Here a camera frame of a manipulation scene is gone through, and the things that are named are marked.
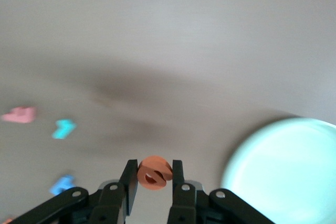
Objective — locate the blue foam letter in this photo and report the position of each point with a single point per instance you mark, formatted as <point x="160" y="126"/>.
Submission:
<point x="61" y="184"/>

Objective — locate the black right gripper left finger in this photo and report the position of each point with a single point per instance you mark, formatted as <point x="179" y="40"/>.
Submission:
<point x="110" y="203"/>

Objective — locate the pale green plate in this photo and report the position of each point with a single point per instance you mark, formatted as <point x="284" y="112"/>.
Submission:
<point x="283" y="171"/>

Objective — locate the orange foam letter e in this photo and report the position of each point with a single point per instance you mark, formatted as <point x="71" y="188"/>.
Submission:
<point x="155" y="166"/>

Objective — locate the teal foam letter l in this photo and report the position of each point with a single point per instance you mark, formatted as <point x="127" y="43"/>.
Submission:
<point x="63" y="128"/>

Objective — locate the orange foam numeral seven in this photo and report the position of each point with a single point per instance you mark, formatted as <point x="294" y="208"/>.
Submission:
<point x="5" y="221"/>

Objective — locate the pink foam letter F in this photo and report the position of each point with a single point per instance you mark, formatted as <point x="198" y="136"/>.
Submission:
<point x="19" y="116"/>

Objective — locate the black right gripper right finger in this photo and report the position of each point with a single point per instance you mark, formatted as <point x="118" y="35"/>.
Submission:
<point x="183" y="205"/>

